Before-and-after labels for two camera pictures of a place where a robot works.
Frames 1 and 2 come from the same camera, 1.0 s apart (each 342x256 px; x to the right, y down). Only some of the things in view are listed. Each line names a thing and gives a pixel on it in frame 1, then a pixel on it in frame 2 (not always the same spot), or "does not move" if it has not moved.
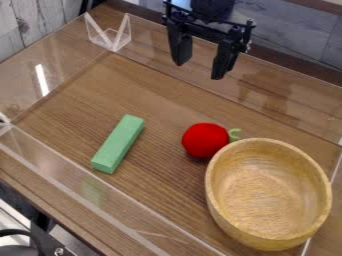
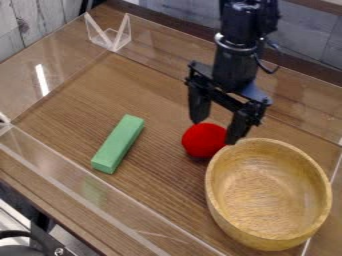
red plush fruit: (205, 138) does not move
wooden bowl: (269, 192) does not move
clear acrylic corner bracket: (109, 38) does not move
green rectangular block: (109, 156) does not move
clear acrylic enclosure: (145, 159) does not move
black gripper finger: (225, 59) to (239, 124)
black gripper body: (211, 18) to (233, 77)
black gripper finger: (181, 43) to (199, 101)
